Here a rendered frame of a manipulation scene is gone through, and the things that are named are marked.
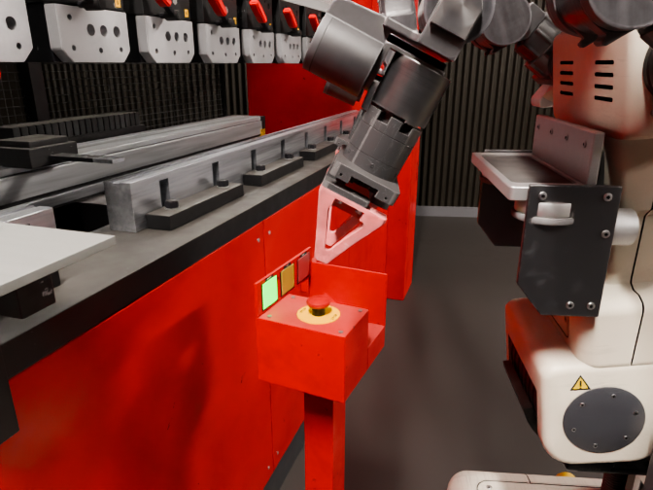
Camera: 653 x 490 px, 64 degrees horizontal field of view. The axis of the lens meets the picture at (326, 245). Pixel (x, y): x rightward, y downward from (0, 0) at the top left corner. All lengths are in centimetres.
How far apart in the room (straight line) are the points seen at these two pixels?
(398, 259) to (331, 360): 189
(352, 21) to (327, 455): 79
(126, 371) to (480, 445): 129
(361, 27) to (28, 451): 62
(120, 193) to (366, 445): 117
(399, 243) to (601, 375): 198
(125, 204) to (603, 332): 80
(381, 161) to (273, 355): 49
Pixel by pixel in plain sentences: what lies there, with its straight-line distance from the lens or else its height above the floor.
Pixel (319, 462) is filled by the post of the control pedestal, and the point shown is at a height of 46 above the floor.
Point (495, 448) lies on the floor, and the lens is 189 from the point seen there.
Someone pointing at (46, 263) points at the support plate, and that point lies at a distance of 54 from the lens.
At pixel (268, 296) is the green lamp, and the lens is 88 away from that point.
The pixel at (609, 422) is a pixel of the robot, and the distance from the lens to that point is 82.
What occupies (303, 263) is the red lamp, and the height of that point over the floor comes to 82.
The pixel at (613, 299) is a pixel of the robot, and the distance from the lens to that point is 75.
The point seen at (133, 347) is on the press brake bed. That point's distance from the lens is 88.
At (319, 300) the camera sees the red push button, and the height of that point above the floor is 81.
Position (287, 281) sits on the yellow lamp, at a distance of 93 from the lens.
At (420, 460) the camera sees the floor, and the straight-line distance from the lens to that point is 179.
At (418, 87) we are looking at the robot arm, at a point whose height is 115.
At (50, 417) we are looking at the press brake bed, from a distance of 78.
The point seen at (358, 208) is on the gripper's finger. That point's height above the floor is 105.
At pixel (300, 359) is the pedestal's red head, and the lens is 86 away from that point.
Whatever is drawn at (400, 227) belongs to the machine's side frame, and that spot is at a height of 40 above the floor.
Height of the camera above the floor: 117
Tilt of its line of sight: 19 degrees down
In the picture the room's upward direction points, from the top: straight up
